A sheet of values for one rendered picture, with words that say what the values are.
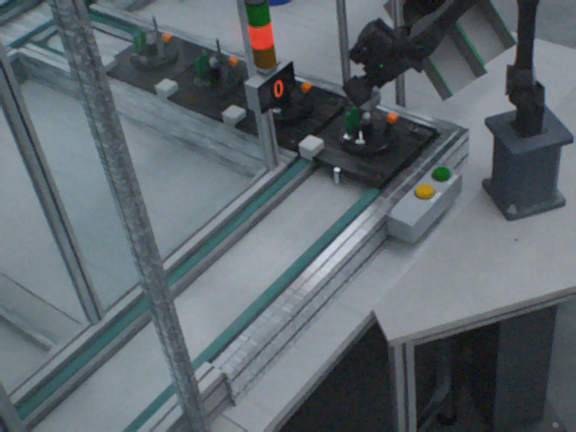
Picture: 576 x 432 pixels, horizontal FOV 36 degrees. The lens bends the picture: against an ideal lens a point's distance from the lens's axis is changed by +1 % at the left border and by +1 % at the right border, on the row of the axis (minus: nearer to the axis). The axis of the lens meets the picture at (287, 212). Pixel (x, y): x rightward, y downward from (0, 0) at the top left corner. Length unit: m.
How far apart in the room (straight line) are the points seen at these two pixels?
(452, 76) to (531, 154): 0.39
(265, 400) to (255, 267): 0.32
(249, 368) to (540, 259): 0.69
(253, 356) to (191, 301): 0.23
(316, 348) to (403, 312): 0.20
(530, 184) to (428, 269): 0.30
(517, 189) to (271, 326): 0.66
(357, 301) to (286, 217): 0.28
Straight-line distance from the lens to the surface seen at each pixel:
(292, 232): 2.03
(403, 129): 2.21
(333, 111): 2.29
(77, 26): 1.12
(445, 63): 2.30
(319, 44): 2.77
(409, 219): 1.98
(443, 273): 2.00
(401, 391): 2.06
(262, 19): 1.88
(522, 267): 2.02
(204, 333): 1.86
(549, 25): 4.49
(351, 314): 1.92
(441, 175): 2.06
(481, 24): 2.44
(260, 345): 1.77
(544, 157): 2.05
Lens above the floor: 2.30
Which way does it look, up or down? 42 degrees down
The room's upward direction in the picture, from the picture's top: 9 degrees counter-clockwise
